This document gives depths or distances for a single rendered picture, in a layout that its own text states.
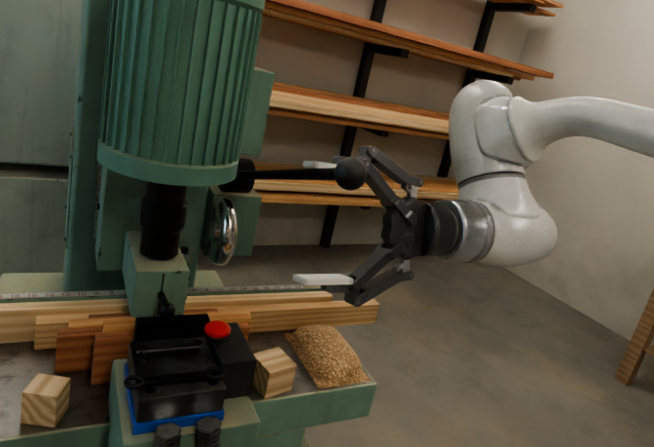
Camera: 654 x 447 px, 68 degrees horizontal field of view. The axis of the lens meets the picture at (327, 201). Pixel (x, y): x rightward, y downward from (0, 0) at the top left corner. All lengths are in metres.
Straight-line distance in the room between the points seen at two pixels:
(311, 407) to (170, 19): 0.53
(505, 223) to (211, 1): 0.47
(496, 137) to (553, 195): 3.41
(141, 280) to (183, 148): 0.19
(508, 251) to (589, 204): 3.28
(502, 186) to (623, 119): 0.17
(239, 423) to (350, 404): 0.25
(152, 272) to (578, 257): 3.62
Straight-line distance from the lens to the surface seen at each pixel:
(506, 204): 0.74
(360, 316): 0.91
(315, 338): 0.78
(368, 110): 3.02
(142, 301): 0.70
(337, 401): 0.76
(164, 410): 0.55
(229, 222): 0.82
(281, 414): 0.73
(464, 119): 0.79
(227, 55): 0.59
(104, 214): 0.79
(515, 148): 0.76
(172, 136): 0.59
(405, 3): 3.67
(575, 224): 4.05
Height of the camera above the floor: 1.34
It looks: 16 degrees down
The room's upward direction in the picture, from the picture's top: 13 degrees clockwise
